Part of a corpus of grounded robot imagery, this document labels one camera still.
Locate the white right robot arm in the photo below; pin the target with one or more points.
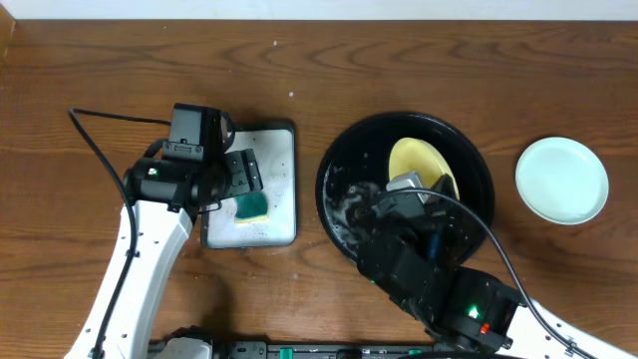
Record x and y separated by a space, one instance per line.
536 332

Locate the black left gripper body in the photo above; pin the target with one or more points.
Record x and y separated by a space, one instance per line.
243 175

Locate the yellow plate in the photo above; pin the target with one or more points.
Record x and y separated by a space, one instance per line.
409 155

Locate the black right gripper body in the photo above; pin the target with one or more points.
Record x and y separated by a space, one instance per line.
427 253

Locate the green yellow sponge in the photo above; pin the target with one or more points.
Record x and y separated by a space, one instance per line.
250 207

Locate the light green plate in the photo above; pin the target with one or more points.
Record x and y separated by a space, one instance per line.
561 180

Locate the round black tray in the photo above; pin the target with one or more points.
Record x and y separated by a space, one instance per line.
361 155

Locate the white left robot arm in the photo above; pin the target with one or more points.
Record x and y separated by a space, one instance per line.
125 309

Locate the rectangular black sponge tray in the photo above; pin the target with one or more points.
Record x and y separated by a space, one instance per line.
273 144

